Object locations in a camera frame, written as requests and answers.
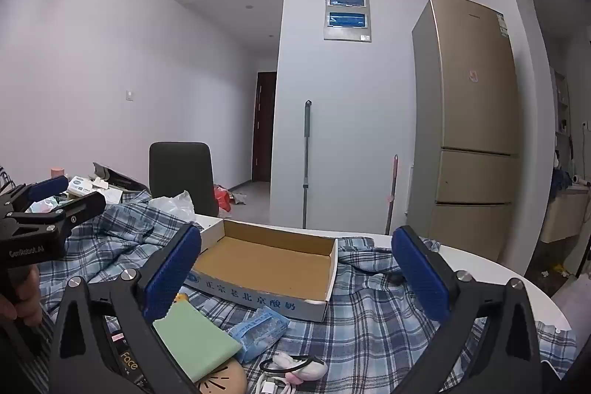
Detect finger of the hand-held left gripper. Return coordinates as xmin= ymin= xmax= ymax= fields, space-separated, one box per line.
xmin=0 ymin=175 xmax=70 ymax=217
xmin=4 ymin=191 xmax=108 ymax=240

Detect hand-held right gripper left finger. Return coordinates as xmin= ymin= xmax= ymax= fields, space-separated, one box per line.
xmin=48 ymin=222 xmax=204 ymax=394

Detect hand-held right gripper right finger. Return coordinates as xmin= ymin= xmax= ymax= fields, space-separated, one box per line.
xmin=390 ymin=225 xmax=543 ymax=394

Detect green paper sheet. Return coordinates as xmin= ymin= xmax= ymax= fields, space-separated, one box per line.
xmin=152 ymin=297 xmax=243 ymax=382

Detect black pouch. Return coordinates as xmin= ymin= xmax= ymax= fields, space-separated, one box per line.
xmin=104 ymin=320 xmax=148 ymax=386

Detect cardboard box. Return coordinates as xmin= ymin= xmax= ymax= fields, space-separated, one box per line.
xmin=185 ymin=219 xmax=340 ymax=323

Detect round beige slotted pad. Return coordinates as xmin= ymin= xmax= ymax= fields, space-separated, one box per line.
xmin=194 ymin=359 xmax=247 ymax=394

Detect person's left hand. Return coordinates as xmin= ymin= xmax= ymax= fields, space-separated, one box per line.
xmin=0 ymin=267 xmax=44 ymax=323

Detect white box with blue label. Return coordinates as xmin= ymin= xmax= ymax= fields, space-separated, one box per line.
xmin=67 ymin=176 xmax=105 ymax=197

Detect white plastic bag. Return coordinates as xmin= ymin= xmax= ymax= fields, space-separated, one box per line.
xmin=150 ymin=190 xmax=197 ymax=224

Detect blue plaid blanket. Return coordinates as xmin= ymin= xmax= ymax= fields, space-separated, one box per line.
xmin=28 ymin=191 xmax=578 ymax=394

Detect red bag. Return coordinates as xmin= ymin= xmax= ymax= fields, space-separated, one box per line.
xmin=213 ymin=185 xmax=232 ymax=212

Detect blue tissue packet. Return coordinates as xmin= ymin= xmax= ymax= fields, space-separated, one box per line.
xmin=228 ymin=312 xmax=291 ymax=363

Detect black chair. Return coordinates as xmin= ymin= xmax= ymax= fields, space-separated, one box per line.
xmin=148 ymin=141 xmax=219 ymax=218

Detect beige vanity cabinet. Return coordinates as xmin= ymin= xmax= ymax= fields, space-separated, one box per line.
xmin=540 ymin=186 xmax=591 ymax=243

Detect gold refrigerator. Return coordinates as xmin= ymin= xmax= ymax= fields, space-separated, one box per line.
xmin=406 ymin=0 xmax=520 ymax=263

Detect blue clothes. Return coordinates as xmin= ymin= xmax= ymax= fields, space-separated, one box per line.
xmin=549 ymin=170 xmax=573 ymax=201

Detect dark wooden door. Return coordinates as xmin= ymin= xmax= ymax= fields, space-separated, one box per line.
xmin=252 ymin=71 xmax=278 ymax=183

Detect grey electrical panel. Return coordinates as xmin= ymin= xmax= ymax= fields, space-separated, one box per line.
xmin=324 ymin=0 xmax=371 ymax=42

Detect pink broom handle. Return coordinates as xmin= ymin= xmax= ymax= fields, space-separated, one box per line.
xmin=385 ymin=154 xmax=399 ymax=235

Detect grey mop handle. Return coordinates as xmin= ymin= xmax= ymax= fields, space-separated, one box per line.
xmin=301 ymin=100 xmax=313 ymax=229

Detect wall shelf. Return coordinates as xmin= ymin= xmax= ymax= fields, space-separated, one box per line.
xmin=549 ymin=66 xmax=571 ymax=173

